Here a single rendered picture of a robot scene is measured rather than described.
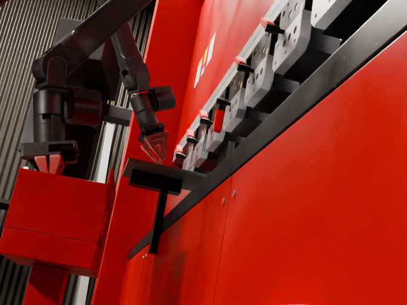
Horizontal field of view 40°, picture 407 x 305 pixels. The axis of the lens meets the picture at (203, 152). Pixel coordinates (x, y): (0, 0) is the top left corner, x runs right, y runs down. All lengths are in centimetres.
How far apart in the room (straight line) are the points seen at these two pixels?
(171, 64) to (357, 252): 228
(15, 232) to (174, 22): 191
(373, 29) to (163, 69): 217
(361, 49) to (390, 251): 20
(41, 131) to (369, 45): 70
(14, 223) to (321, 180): 62
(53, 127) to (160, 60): 164
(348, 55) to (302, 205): 15
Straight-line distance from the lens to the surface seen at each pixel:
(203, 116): 176
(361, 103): 50
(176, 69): 267
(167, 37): 273
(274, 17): 135
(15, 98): 471
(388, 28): 50
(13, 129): 464
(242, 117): 146
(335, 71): 58
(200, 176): 154
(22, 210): 102
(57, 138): 107
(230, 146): 162
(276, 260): 62
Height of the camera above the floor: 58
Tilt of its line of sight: 18 degrees up
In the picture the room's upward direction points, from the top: 10 degrees clockwise
